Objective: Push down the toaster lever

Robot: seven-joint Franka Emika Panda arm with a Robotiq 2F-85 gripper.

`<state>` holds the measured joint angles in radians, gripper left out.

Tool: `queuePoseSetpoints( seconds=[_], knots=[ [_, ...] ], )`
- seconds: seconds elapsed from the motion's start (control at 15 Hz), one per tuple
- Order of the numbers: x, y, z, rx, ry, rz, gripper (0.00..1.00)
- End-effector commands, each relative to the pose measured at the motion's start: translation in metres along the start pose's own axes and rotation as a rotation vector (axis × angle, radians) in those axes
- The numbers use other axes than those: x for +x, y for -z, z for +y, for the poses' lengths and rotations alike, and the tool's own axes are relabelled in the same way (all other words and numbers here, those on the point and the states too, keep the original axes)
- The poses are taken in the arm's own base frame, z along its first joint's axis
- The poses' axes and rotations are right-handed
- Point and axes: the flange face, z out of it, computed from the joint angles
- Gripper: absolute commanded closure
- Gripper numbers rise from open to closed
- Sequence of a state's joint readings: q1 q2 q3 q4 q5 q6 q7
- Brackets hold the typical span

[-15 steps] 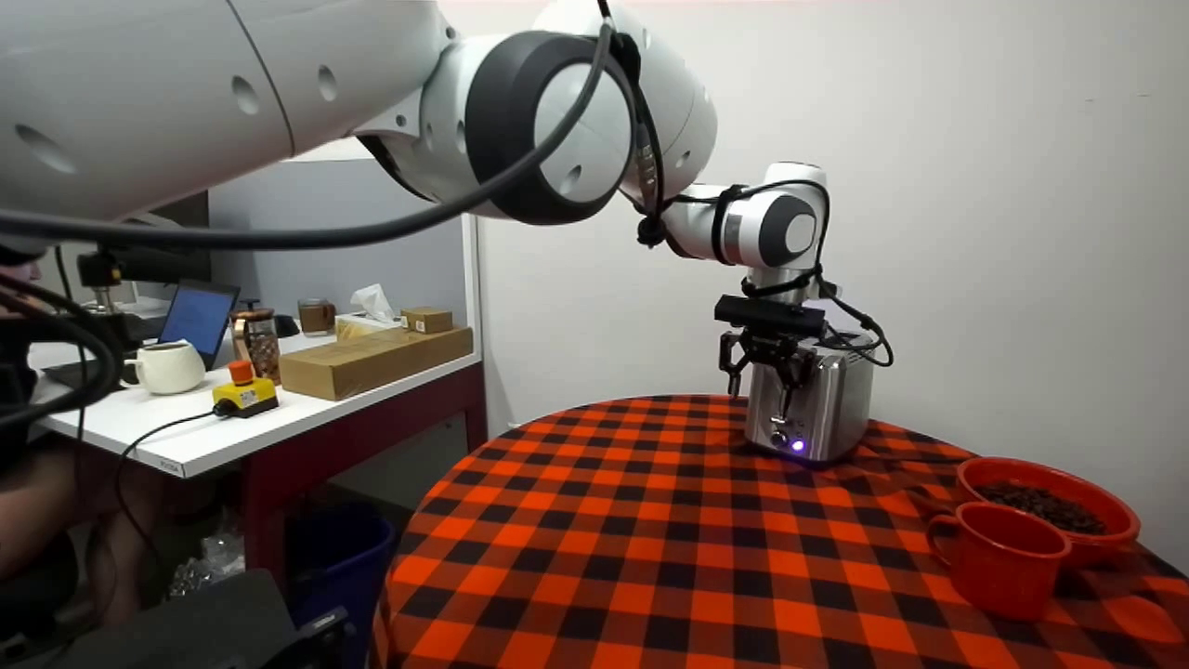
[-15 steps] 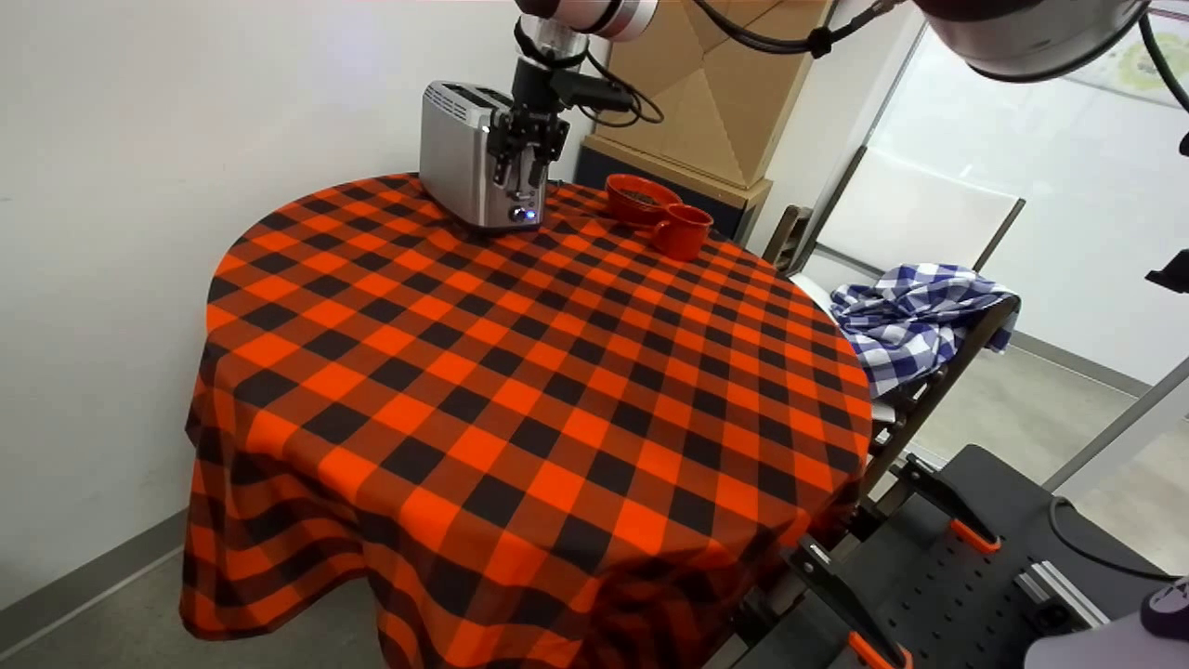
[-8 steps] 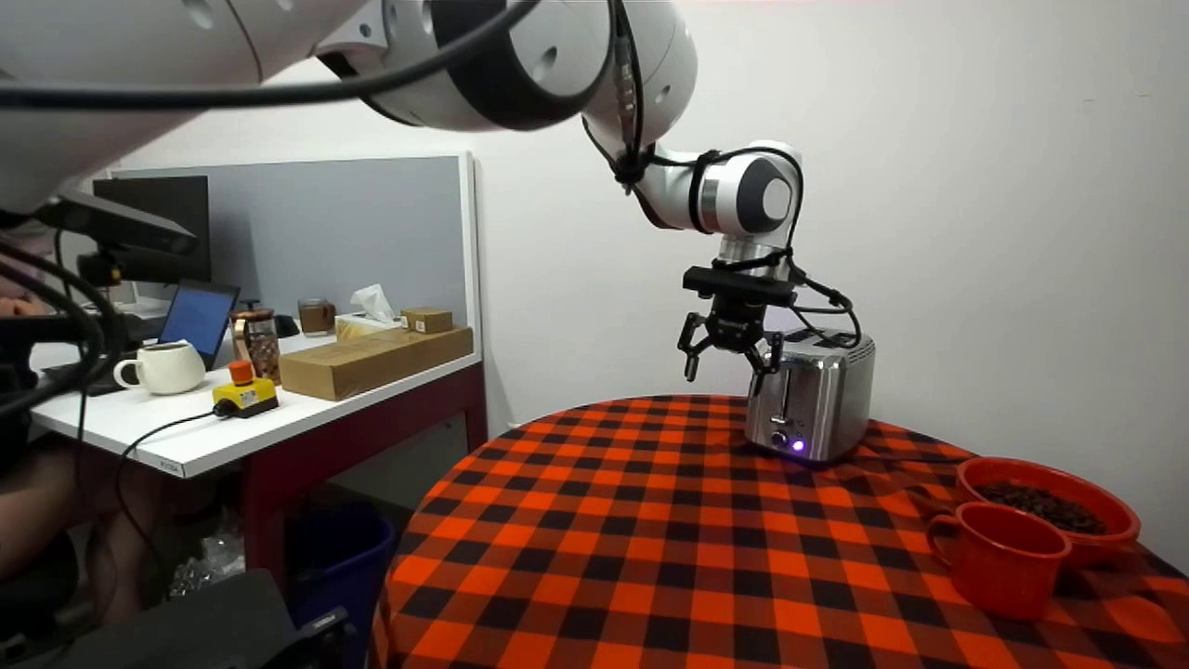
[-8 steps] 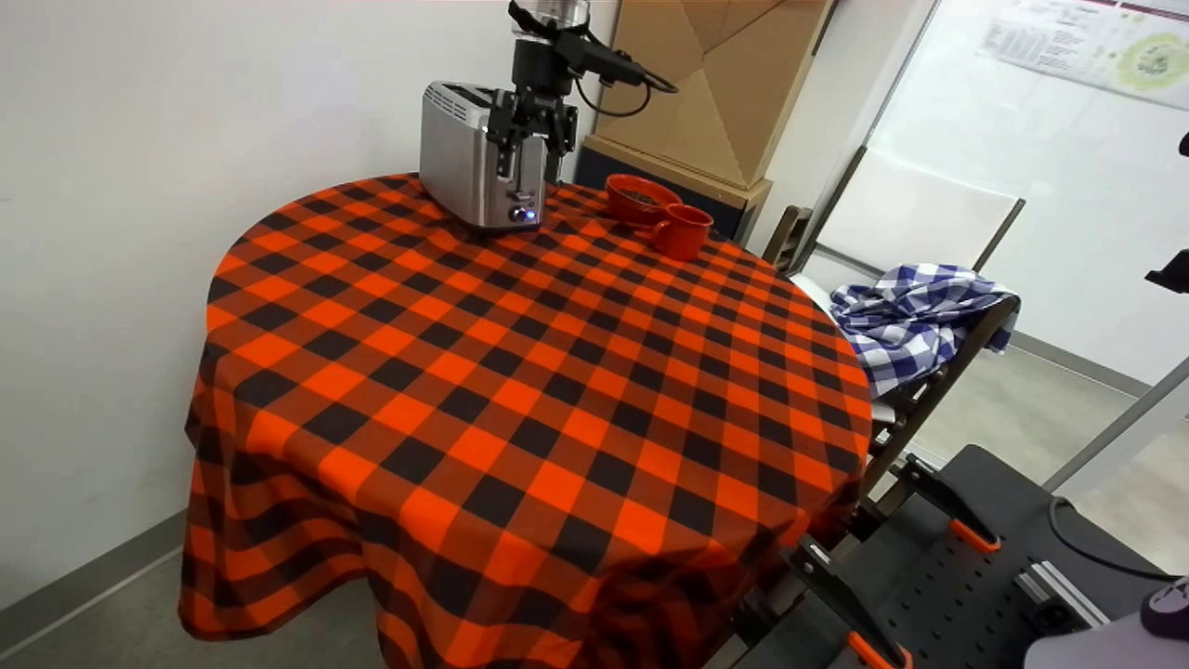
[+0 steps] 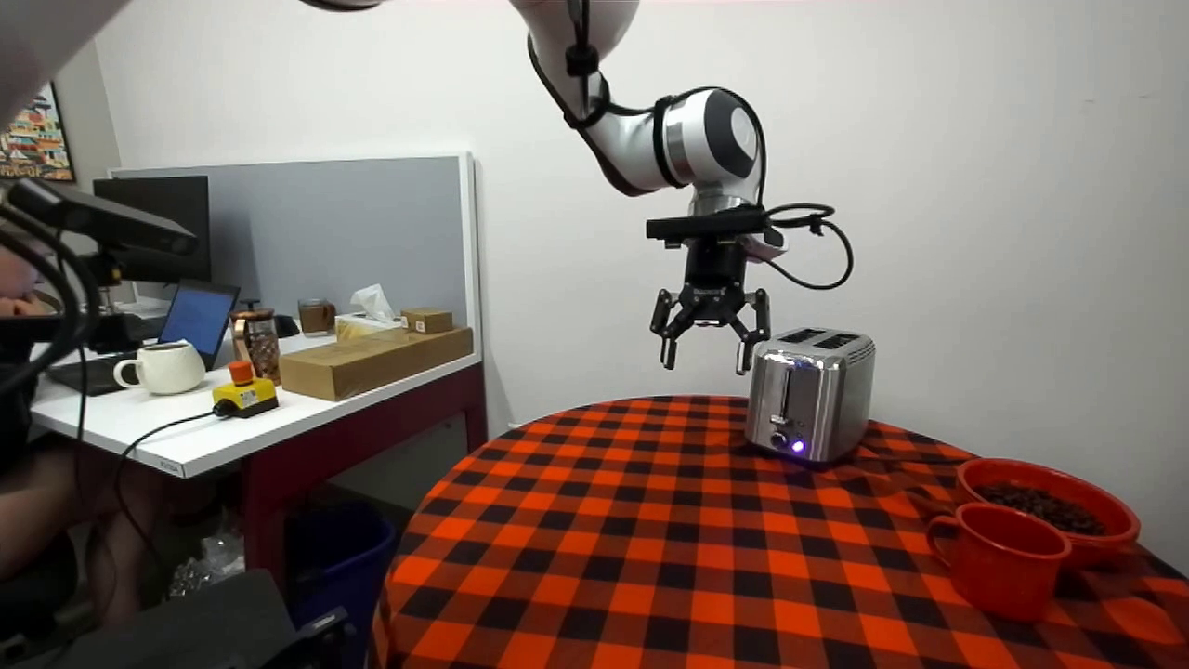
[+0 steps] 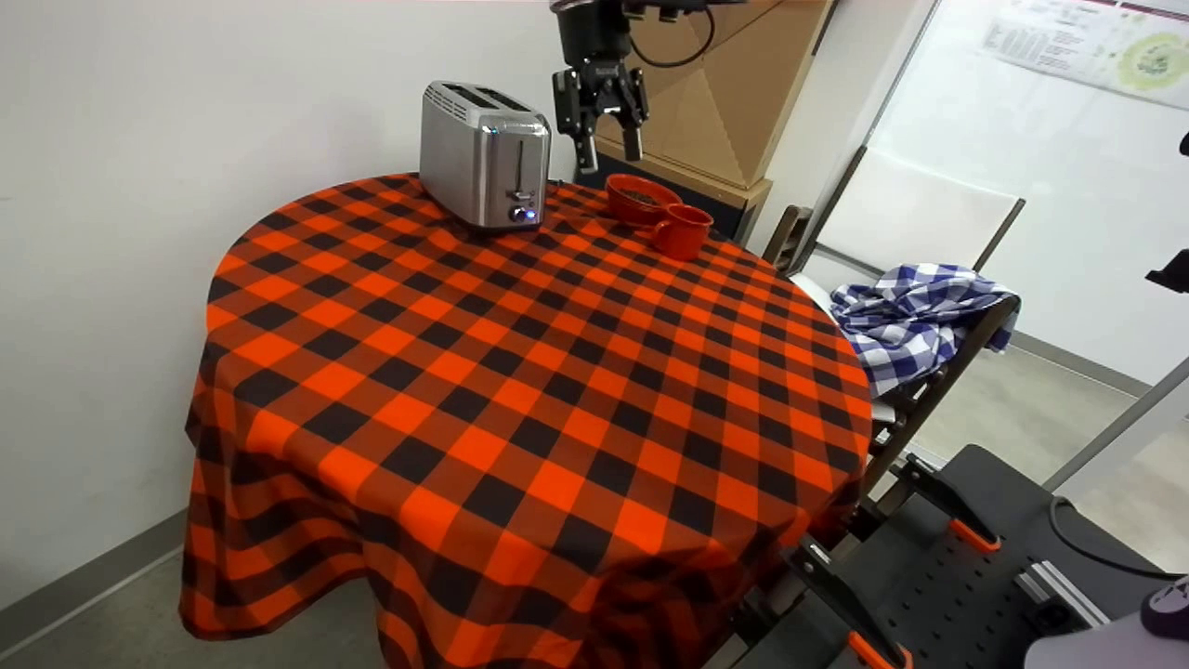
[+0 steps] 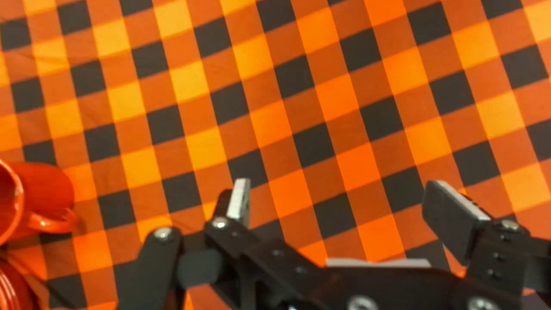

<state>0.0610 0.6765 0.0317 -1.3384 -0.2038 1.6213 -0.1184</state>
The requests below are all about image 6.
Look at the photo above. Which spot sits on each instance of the orange black checkered tablecloth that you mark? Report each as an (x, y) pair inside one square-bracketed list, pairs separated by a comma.
[(497, 412)]

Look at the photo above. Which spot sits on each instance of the grey curved cover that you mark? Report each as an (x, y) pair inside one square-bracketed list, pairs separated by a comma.
[(1100, 651)]

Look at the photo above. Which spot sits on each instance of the tan cardboard box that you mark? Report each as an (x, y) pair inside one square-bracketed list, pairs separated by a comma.
[(746, 86)]

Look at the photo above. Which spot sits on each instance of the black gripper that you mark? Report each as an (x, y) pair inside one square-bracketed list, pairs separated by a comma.
[(595, 57)]

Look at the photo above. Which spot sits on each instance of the paper poster with chart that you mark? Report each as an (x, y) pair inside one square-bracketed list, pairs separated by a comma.
[(1116, 49)]

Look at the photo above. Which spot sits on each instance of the aluminium mounting rail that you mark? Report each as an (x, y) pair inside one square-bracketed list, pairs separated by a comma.
[(1059, 593)]

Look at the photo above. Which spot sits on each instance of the dark wooden rack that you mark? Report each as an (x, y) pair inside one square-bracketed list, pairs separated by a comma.
[(940, 378)]

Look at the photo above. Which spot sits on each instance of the blue white checkered cloth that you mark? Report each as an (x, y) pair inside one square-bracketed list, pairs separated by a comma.
[(913, 318)]

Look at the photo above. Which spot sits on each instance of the grey metal bar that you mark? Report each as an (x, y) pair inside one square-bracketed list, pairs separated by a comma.
[(1116, 429)]

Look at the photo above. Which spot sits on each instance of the silver two-slot toaster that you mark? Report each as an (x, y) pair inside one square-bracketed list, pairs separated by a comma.
[(466, 152)]

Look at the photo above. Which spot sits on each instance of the black bracket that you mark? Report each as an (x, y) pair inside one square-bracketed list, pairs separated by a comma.
[(1173, 274)]

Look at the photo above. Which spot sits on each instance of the black perforated mounting board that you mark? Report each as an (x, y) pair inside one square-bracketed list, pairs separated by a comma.
[(940, 596)]

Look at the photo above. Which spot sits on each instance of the white leaning panel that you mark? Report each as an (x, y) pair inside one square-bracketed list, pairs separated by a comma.
[(915, 209)]

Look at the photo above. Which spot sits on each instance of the red ceramic cup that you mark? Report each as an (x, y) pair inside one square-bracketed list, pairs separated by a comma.
[(633, 197)]

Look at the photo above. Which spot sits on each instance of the black orange bar clamp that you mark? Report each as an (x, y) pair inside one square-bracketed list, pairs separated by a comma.
[(841, 599), (940, 496)]

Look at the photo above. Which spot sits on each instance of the large whiteboard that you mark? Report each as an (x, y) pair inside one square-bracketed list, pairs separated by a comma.
[(1078, 236)]

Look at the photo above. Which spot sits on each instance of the dark rounded knob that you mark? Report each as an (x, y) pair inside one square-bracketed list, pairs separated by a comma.
[(1169, 606)]

